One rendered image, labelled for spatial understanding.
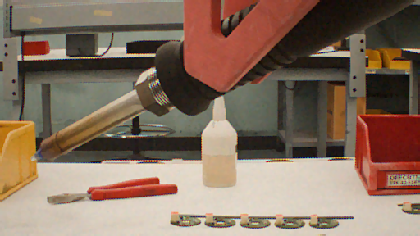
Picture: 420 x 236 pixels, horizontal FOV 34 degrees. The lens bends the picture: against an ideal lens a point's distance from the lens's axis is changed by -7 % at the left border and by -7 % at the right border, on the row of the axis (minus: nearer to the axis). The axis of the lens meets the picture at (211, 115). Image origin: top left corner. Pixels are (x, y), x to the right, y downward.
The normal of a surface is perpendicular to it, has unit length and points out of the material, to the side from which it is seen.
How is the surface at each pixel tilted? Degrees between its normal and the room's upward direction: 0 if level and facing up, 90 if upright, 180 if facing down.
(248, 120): 90
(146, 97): 89
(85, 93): 90
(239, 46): 99
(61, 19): 90
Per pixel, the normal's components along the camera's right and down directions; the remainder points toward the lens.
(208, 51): -0.52, 0.28
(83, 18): 0.04, 0.14
